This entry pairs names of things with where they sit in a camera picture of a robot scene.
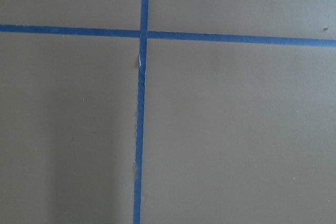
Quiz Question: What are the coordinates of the crossing blue tape strip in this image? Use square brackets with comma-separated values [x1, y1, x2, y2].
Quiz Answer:
[1, 24, 335, 48]

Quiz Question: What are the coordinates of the long blue tape strip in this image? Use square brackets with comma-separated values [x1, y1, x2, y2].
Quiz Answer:
[133, 0, 149, 223]

